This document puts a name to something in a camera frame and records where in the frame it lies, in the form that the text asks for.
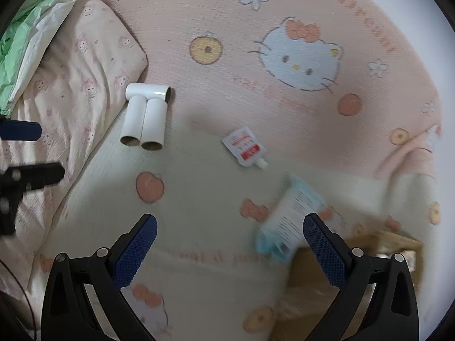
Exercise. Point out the white plastic bag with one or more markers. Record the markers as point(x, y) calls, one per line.
point(46, 32)

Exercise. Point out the blue wet wipes packet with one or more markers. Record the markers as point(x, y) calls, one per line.
point(291, 213)

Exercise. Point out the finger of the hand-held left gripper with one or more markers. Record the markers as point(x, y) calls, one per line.
point(35, 176)
point(21, 130)

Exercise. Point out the green plastic bag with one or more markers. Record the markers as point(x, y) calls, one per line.
point(21, 39)

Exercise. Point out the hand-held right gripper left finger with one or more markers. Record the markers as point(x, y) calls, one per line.
point(137, 252)

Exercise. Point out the white pouch red label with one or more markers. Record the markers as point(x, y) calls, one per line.
point(243, 145)

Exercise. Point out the pink cat printed mat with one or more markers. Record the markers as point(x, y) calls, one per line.
point(213, 25)

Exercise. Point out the brown cardboard box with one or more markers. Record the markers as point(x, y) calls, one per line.
point(302, 291)

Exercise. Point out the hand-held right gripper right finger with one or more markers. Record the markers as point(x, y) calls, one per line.
point(325, 255)

